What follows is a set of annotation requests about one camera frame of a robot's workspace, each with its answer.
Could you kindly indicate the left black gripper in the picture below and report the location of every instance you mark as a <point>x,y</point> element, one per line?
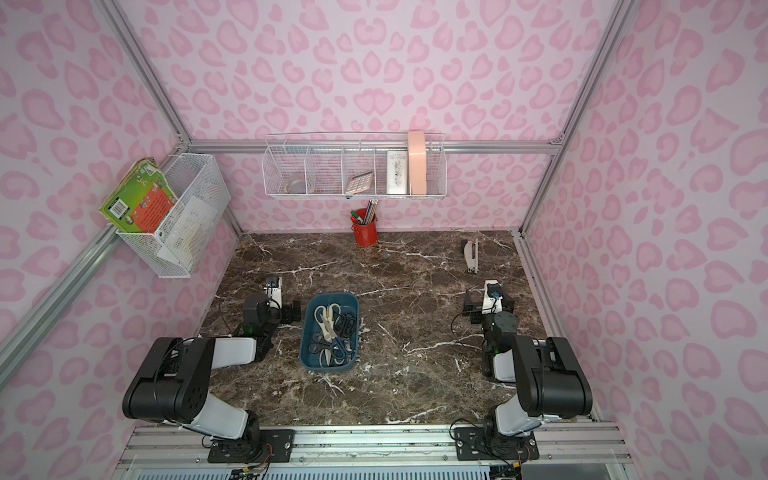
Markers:
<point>285,312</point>

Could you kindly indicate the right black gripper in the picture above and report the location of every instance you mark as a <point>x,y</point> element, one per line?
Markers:
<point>480,306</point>

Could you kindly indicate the cream kitchen scissors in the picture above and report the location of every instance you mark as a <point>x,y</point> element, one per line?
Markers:
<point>324,316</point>

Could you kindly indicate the all black scissors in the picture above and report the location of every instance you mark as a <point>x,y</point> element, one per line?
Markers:
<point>345,325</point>

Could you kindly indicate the blue handled scissors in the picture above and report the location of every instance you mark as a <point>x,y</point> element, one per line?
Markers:
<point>340,351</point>

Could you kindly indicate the black handled silver scissors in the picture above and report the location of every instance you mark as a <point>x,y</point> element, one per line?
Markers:
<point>319,345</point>

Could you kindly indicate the pink scissors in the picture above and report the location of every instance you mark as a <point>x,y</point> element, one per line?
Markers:
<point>325,359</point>

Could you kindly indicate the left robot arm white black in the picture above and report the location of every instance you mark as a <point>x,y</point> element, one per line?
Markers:
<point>172,385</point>

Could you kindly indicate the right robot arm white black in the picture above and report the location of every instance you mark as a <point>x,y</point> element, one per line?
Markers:
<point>549,381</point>

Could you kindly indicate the teal plastic storage box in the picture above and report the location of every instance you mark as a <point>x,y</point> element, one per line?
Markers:
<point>349,304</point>

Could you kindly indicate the pink box on shelf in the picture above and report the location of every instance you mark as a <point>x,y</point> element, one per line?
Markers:
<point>417,163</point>

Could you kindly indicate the beige thread snips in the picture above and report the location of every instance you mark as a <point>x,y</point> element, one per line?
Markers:
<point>471,255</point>

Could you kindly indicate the red pen cup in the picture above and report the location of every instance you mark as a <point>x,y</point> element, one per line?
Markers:
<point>365,234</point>

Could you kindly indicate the pens in cup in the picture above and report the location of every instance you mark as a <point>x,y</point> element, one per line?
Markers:
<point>366,215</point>

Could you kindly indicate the white paper sheet in basket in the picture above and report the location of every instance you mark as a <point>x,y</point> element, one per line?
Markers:
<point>186,240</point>

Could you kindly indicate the clear tape roll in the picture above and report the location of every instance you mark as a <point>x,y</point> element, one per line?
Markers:
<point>296,184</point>

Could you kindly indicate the small pink calculator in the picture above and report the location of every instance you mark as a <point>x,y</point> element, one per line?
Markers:
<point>358,184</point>

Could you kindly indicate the white card pack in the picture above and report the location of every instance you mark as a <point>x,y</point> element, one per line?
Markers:
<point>397,172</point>

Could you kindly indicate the green red booklet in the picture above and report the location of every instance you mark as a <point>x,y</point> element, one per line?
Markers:
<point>141,202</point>

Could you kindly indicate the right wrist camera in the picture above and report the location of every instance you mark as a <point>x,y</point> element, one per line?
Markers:
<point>493,297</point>

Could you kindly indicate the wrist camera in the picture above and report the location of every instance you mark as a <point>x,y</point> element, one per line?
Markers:
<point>493,297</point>
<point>273,290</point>

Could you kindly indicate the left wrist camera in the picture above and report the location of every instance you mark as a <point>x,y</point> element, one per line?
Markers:
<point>273,290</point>

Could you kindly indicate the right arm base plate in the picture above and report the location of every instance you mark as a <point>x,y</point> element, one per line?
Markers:
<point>472,443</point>

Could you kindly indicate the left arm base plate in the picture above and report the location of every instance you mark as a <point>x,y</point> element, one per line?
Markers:
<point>273,445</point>

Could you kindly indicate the white wire side basket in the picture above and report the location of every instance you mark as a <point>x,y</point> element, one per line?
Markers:
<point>189,175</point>

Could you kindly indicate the white wire wall shelf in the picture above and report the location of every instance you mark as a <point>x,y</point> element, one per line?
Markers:
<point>328,163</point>

